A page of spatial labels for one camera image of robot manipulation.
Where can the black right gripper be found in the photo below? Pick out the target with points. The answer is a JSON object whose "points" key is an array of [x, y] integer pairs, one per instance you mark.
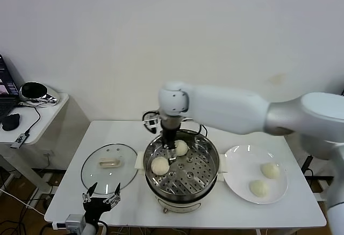
{"points": [[169, 136]]}

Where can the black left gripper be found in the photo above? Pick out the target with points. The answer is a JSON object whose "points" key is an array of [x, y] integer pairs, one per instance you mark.
{"points": [[96, 206]]}

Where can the white steamed baozi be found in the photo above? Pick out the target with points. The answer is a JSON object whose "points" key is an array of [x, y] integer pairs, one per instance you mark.
{"points": [[259, 188], [270, 170], [160, 166], [181, 148]]}

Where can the round glass pot lid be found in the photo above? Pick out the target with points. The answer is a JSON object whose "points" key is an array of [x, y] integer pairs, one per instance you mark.
{"points": [[118, 176]]}

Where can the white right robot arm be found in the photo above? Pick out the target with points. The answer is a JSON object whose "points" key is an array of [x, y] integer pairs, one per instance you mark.
{"points": [[228, 111]]}

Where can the stainless steel steamer basket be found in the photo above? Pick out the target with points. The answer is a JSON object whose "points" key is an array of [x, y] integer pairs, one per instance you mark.
{"points": [[204, 165]]}

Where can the white round plate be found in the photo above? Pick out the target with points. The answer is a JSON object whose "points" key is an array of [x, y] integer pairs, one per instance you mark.
{"points": [[242, 170]]}

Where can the grey usb hub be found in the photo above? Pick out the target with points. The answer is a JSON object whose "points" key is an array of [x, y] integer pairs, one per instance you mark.
{"points": [[19, 141]]}

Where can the white side table with mouse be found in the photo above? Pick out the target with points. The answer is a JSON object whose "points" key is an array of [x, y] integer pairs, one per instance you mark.
{"points": [[27, 119]]}

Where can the black computer mouse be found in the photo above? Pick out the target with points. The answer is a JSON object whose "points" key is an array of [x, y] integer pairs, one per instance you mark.
{"points": [[10, 122]]}

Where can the shiny chrome rounded device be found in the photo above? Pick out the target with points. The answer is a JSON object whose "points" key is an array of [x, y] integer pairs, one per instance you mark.
{"points": [[32, 91]]}

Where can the black laptop with lit screen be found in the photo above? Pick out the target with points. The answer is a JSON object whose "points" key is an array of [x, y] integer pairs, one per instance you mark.
{"points": [[5, 84]]}

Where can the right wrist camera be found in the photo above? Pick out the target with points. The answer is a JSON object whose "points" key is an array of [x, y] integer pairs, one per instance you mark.
{"points": [[151, 122]]}

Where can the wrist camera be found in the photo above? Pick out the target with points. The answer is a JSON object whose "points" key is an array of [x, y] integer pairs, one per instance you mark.
{"points": [[75, 223], [151, 122]]}

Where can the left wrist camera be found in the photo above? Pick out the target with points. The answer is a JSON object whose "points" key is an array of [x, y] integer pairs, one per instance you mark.
{"points": [[75, 223]]}

